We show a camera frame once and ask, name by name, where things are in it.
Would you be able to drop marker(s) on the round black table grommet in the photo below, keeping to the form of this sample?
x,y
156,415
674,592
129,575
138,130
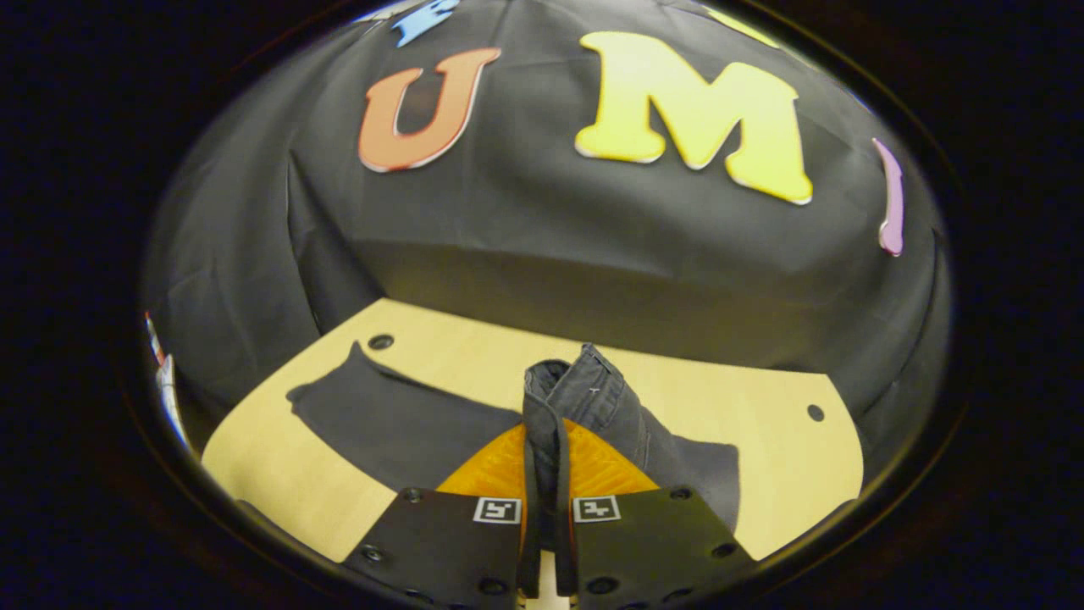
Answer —
x,y
380,341
815,413

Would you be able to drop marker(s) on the dark grey jeans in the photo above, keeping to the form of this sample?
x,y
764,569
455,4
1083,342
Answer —
x,y
398,424

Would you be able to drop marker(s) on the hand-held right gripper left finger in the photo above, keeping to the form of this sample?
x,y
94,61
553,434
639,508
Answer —
x,y
440,551

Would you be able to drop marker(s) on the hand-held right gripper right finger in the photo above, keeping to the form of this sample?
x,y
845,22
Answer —
x,y
652,542

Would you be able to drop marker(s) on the black backdrop cloth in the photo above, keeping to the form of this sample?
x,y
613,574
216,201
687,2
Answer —
x,y
525,246

